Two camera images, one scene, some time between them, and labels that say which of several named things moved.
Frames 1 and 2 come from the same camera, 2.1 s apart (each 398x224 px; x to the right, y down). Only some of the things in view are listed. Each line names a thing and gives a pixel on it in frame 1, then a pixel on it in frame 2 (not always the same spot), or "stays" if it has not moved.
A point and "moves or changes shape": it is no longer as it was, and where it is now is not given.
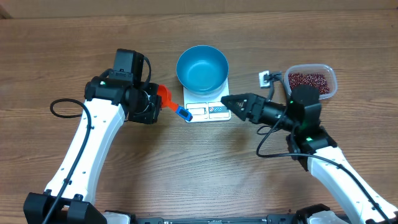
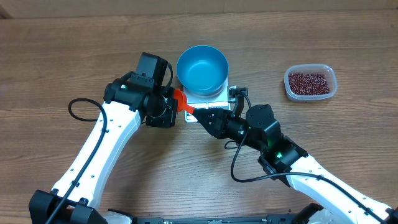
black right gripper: x=255 y=102 → x=218 y=124
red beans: x=309 y=79 stays
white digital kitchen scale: x=207 y=107 stays
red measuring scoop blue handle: x=167 y=102 moves or changes shape
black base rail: x=273 y=219 stays
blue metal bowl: x=203 y=70 stays
